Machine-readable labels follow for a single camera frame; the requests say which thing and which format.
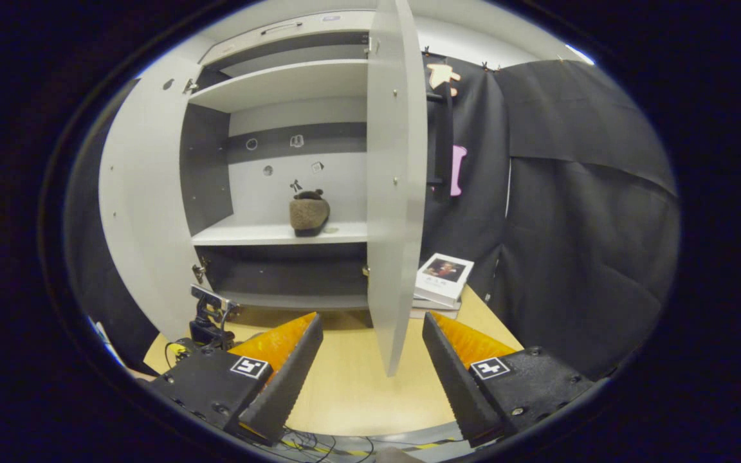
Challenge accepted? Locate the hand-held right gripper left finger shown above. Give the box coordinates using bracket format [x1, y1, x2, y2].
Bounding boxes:
[145, 312, 324, 448]

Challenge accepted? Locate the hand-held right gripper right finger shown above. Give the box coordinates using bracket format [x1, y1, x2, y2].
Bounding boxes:
[422, 311, 596, 449]

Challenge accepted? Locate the grey cabinet door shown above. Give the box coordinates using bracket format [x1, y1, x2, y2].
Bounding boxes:
[98, 55, 218, 343]
[365, 0, 428, 377]

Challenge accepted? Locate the brown plush shoe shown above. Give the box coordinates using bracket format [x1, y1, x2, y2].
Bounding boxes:
[289, 188, 332, 238]

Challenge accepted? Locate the grey shoe cabinet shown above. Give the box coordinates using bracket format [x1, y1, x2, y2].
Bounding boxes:
[179, 10, 374, 330]

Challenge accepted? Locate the grey cabinet drawer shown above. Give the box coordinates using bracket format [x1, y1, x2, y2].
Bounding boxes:
[199, 10, 375, 65]

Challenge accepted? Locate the dark thin book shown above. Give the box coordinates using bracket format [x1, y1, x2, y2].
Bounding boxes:
[410, 298, 462, 320]

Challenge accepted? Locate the white portrait cover book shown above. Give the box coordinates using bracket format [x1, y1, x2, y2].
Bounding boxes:
[414, 252, 476, 307]

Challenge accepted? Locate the small ceiling light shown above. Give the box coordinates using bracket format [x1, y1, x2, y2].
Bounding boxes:
[565, 43, 595, 66]

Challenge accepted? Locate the black floor cable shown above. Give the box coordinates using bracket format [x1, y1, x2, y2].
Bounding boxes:
[279, 427, 374, 462]

